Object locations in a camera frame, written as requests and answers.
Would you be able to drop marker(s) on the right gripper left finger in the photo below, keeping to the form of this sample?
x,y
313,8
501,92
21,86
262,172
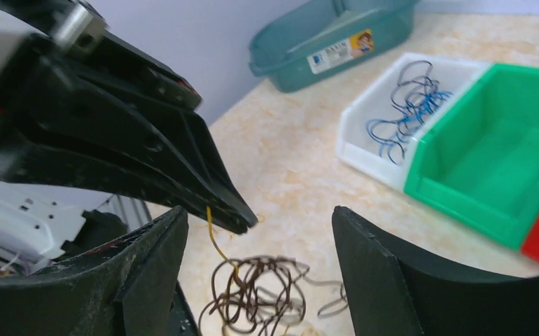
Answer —
x,y
123,287

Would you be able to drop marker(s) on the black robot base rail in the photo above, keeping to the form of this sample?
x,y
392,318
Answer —
x,y
181,321

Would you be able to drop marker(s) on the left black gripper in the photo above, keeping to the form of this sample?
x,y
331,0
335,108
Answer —
x,y
25,37

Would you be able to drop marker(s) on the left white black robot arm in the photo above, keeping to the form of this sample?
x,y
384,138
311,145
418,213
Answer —
x,y
37,225

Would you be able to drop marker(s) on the green plastic bin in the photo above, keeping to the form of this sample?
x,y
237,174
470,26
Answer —
x,y
479,164

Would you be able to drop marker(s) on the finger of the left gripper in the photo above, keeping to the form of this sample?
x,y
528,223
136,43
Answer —
x,y
124,106
27,162

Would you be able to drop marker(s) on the teal translucent plastic tub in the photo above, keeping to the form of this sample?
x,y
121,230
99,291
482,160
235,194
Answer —
x,y
322,38

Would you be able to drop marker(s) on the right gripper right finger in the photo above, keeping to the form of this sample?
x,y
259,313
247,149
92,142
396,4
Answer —
x,y
397,288

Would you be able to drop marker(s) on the white plastic bin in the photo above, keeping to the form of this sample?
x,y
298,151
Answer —
x,y
379,132

